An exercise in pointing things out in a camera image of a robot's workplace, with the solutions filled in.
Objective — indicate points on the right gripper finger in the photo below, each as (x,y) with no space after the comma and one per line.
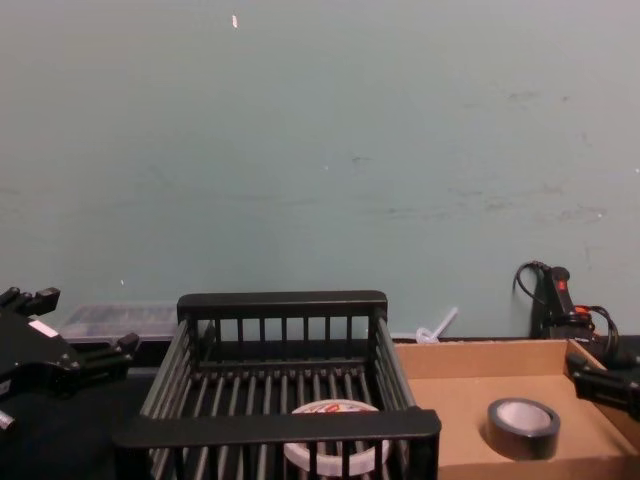
(607,390)
(586,363)

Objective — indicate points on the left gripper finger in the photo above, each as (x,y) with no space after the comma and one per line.
(107,356)
(35,301)

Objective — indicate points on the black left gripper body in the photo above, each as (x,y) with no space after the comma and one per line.
(30,360)

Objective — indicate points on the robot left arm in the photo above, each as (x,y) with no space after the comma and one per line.
(5,421)

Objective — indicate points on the silver tape roll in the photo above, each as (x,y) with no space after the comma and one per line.
(522,440)

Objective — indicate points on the shallow brown cardboard tray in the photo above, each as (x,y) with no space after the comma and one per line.
(450,395)

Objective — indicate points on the small white plastic piece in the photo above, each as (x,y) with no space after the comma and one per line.
(440,325)

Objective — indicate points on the black rack with steel bars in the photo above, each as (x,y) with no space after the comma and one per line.
(280,427)

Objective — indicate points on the white tape roll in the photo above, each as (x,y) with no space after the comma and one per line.
(325,457)

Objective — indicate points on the plain pale wall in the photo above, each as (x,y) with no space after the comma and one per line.
(300,150)

